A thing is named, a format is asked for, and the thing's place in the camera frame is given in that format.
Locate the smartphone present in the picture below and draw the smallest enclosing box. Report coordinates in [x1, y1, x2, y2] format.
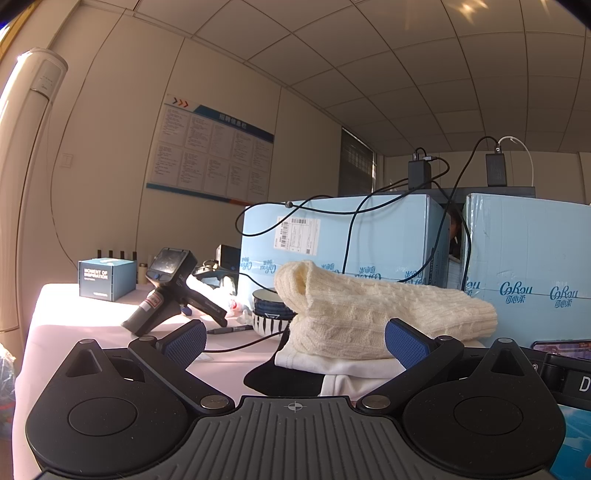
[531, 340, 591, 361]

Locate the white standing air conditioner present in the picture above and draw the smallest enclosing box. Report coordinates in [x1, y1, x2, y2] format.
[0, 48, 69, 334]

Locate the white blue striped bowl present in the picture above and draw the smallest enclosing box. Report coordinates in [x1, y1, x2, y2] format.
[252, 311, 297, 337]

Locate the white cable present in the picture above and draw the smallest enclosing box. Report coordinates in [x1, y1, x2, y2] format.
[498, 136, 535, 186]

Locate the light blue carton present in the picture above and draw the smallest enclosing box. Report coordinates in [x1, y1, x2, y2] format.
[239, 194, 452, 291]
[461, 192, 591, 350]

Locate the black handheld device with grip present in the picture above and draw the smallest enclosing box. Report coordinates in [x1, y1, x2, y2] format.
[120, 247, 230, 337]

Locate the cream knit sweater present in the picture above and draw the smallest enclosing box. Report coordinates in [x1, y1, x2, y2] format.
[274, 260, 498, 361]

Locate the small black box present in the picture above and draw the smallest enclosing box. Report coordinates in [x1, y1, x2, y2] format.
[215, 244, 241, 271]

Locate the clear plastic bag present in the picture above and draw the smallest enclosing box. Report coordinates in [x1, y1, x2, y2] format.
[0, 342, 18, 418]

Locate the dark blue small box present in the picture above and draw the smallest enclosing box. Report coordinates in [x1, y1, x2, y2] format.
[78, 258, 140, 302]

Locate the wall poster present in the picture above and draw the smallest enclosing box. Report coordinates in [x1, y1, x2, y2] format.
[146, 93, 276, 205]

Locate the white crumpled tissue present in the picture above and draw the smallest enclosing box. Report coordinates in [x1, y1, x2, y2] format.
[209, 276, 254, 326]

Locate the black cable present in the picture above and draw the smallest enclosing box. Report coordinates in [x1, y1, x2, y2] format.
[202, 182, 455, 355]
[341, 154, 452, 278]
[399, 135, 500, 283]

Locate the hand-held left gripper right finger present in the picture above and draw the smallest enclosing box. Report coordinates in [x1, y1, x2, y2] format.
[358, 318, 532, 414]

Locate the dark window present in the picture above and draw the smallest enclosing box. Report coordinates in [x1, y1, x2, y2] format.
[338, 126, 378, 197]

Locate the white folded garment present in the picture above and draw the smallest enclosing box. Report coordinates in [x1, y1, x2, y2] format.
[275, 345, 408, 398]

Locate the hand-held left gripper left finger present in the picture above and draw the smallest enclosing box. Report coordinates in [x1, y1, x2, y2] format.
[60, 318, 234, 415]

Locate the black power adapter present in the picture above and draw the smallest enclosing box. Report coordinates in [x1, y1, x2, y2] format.
[407, 148, 433, 190]
[485, 146, 508, 188]

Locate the dark blue patterned bowl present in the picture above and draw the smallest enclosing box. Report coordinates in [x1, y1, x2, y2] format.
[252, 288, 299, 320]

